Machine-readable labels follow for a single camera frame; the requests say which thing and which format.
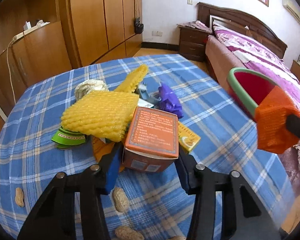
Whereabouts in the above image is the orange foam net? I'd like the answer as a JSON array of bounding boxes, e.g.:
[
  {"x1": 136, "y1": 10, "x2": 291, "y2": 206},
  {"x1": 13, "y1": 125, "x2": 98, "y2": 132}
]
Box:
[{"x1": 254, "y1": 86, "x2": 300, "y2": 154}]

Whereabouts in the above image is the yellow orange small carton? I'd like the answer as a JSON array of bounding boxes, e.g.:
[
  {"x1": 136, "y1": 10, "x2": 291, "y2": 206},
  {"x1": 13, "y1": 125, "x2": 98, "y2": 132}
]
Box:
[{"x1": 178, "y1": 121, "x2": 201, "y2": 153}]

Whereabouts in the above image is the large yellow foam net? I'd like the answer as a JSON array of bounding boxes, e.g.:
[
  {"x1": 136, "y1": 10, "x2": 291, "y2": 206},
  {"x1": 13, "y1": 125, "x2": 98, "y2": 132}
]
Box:
[{"x1": 61, "y1": 91, "x2": 139, "y2": 142}]

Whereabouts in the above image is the orange cardboard box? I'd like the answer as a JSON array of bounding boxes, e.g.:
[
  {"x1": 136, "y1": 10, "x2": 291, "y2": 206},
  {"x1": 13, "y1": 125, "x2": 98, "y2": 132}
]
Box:
[{"x1": 122, "y1": 107, "x2": 179, "y2": 173}]

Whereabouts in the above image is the white paper ball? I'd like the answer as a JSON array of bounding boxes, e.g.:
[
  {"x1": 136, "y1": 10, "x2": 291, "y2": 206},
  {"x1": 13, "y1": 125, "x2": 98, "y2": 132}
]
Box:
[{"x1": 74, "y1": 79, "x2": 108, "y2": 101}]

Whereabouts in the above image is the peanut left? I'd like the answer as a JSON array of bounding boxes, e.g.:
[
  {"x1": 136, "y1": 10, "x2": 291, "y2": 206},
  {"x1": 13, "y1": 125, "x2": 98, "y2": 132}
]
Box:
[{"x1": 15, "y1": 187, "x2": 25, "y2": 207}]

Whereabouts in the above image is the peanut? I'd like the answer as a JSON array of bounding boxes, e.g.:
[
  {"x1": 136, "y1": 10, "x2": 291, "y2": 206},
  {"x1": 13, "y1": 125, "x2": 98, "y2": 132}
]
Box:
[
  {"x1": 112, "y1": 187, "x2": 129, "y2": 213},
  {"x1": 115, "y1": 226, "x2": 145, "y2": 240},
  {"x1": 15, "y1": 187, "x2": 25, "y2": 207}
]

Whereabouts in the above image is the red bin green rim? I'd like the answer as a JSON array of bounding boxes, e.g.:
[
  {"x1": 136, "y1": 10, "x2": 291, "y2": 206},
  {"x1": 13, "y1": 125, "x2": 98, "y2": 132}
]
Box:
[{"x1": 226, "y1": 67, "x2": 277, "y2": 120}]

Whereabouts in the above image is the peanut centre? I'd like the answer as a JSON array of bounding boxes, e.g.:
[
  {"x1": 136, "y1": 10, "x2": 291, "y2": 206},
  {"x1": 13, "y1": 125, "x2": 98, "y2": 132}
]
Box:
[{"x1": 112, "y1": 187, "x2": 129, "y2": 213}]

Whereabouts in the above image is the peanut bottom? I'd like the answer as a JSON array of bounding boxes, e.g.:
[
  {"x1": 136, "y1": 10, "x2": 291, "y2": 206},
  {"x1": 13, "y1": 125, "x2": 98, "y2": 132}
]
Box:
[{"x1": 115, "y1": 226, "x2": 145, "y2": 240}]

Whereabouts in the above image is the blue plaid tablecloth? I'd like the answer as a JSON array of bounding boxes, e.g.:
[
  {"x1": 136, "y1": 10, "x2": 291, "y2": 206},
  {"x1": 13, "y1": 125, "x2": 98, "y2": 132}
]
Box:
[{"x1": 0, "y1": 54, "x2": 295, "y2": 239}]

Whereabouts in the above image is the dark wooden headboard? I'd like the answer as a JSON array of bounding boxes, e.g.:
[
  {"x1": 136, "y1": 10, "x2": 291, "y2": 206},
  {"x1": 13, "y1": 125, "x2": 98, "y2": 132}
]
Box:
[{"x1": 197, "y1": 2, "x2": 287, "y2": 59}]

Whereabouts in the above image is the bed with purple quilt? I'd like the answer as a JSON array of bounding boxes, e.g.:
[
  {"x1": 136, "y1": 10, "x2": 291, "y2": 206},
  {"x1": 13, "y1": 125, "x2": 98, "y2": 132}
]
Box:
[{"x1": 205, "y1": 23, "x2": 300, "y2": 196}]

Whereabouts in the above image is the white air conditioner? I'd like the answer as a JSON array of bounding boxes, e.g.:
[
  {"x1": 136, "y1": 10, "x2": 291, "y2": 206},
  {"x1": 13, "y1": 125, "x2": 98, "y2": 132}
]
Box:
[{"x1": 282, "y1": 0, "x2": 300, "y2": 24}]

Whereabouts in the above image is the purple crumpled wrapper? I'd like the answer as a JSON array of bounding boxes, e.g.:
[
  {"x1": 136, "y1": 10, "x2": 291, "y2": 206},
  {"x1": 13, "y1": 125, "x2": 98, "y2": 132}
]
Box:
[{"x1": 158, "y1": 82, "x2": 184, "y2": 119}]

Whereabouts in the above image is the dark wooden nightstand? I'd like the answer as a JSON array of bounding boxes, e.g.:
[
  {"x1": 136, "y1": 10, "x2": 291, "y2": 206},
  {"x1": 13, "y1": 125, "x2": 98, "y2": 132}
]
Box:
[{"x1": 178, "y1": 27, "x2": 212, "y2": 62}]

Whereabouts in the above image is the folded cloth on nightstand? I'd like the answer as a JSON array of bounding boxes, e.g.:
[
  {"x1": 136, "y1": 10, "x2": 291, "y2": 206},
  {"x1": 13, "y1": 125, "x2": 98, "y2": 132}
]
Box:
[{"x1": 178, "y1": 20, "x2": 212, "y2": 34}]

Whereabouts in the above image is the light blue plastic scrap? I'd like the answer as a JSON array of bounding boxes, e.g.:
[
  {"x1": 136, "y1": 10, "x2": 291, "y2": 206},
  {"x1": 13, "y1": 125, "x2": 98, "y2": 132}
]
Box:
[{"x1": 136, "y1": 83, "x2": 161, "y2": 106}]

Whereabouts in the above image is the small yellow foam net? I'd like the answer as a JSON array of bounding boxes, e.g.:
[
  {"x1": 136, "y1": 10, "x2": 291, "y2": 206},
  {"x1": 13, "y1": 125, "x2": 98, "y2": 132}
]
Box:
[{"x1": 114, "y1": 64, "x2": 148, "y2": 93}]

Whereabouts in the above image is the wooden low cabinet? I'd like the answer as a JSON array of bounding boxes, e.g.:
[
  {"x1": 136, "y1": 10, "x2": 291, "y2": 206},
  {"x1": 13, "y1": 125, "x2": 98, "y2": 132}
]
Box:
[{"x1": 0, "y1": 22, "x2": 72, "y2": 114}]

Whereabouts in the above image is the black hanging bag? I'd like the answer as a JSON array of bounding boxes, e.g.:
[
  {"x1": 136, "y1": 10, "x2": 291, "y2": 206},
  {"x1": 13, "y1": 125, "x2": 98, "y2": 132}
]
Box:
[{"x1": 134, "y1": 17, "x2": 144, "y2": 34}]

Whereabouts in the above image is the white power strip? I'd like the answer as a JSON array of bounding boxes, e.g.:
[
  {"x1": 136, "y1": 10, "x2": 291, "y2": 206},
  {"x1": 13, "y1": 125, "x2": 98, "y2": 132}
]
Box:
[{"x1": 12, "y1": 20, "x2": 50, "y2": 42}]

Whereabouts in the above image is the wooden wardrobe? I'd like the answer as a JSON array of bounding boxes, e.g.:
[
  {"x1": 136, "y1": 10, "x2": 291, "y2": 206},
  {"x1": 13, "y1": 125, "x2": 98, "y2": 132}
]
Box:
[{"x1": 56, "y1": 0, "x2": 142, "y2": 68}]

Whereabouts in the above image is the white cable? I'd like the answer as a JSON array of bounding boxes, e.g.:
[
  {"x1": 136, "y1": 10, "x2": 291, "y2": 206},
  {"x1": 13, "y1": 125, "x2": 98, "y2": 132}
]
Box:
[{"x1": 6, "y1": 38, "x2": 17, "y2": 104}]

